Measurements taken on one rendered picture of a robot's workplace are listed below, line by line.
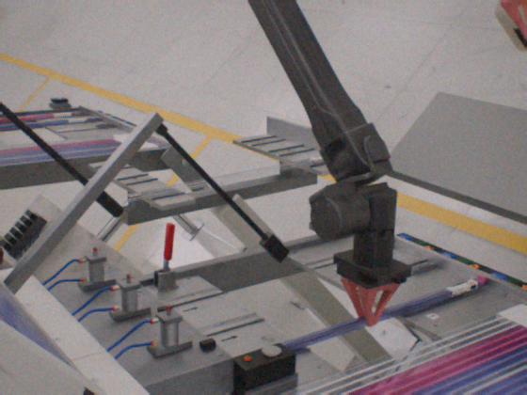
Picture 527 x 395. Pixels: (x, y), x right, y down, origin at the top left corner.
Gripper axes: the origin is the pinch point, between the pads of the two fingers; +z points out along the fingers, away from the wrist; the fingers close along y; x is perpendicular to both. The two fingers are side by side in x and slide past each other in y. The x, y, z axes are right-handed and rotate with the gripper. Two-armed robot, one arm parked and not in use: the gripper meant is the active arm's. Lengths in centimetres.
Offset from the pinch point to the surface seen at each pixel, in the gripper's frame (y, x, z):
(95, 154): -108, 3, -2
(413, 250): -15.7, 25.2, -0.6
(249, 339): -5.8, -16.9, 1.1
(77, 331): -5.8, -41.9, -6.6
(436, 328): 6.4, 7.7, 1.0
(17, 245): -157, -5, 38
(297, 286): -57, 32, 23
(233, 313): -13.7, -14.5, 1.0
